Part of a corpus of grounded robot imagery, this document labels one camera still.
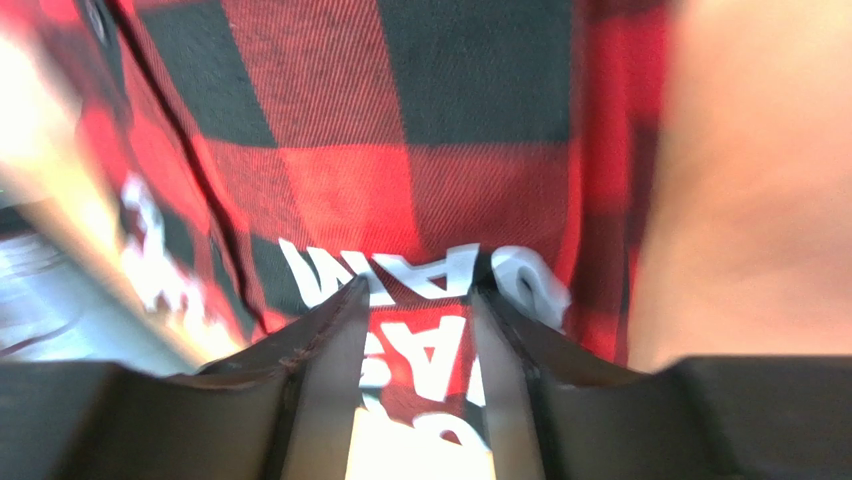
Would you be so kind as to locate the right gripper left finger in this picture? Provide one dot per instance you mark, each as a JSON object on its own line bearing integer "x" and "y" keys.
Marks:
{"x": 281, "y": 409}

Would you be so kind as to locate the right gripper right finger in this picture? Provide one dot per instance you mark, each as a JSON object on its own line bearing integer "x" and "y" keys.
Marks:
{"x": 555, "y": 411}

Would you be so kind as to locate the red black plaid shirt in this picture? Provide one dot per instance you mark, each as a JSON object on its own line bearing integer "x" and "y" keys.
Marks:
{"x": 265, "y": 153}

